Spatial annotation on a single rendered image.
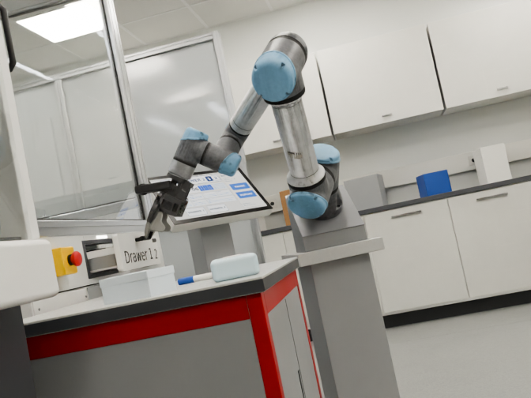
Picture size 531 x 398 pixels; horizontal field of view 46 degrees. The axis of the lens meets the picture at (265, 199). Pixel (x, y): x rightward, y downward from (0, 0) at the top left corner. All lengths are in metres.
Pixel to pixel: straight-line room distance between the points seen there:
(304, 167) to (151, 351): 0.78
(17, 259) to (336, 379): 1.22
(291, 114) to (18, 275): 0.90
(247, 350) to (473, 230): 3.72
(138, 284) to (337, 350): 0.93
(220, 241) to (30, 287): 1.81
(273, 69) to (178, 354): 0.76
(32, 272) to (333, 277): 1.13
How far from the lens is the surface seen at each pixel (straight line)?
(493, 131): 5.59
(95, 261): 1.91
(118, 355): 1.28
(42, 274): 1.15
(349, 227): 2.05
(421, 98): 5.20
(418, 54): 5.27
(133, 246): 1.96
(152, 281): 1.27
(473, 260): 4.81
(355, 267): 2.04
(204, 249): 2.80
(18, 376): 1.19
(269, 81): 1.64
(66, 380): 1.33
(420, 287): 4.79
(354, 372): 2.07
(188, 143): 1.92
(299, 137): 1.75
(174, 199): 1.92
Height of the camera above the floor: 0.82
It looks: 4 degrees up
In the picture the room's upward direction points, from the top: 12 degrees counter-clockwise
